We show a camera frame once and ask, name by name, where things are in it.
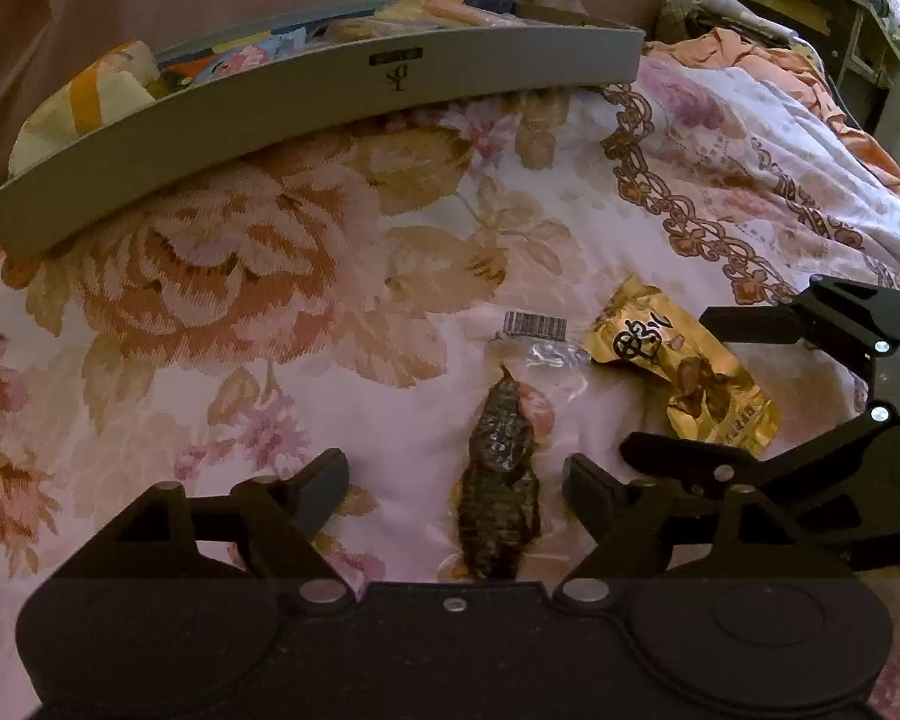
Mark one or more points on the white orange striped snack bag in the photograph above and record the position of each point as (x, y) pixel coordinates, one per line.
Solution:
(115, 85)

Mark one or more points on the orange crumpled blanket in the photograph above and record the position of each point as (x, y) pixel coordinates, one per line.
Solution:
(722, 48)

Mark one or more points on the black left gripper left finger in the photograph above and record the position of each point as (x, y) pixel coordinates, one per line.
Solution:
(262, 531)

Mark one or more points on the dark dried meat clear packet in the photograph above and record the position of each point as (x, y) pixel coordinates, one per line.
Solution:
(530, 371)

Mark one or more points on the grey snack tray box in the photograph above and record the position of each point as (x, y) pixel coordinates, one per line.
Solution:
(219, 121)

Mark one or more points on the blue white snack packet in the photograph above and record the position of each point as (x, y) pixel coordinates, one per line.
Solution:
(248, 56)

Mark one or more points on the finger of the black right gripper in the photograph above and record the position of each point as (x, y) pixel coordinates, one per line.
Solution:
(720, 464)
(857, 324)

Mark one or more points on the gold snack packet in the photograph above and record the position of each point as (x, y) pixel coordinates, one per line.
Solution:
(713, 398)

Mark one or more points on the yellow snack wrapper in tray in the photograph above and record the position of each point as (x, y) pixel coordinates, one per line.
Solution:
(442, 12)

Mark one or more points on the dark wooden side table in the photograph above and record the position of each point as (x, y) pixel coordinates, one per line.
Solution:
(854, 44)

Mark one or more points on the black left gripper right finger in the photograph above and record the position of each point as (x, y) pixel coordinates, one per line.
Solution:
(651, 531)

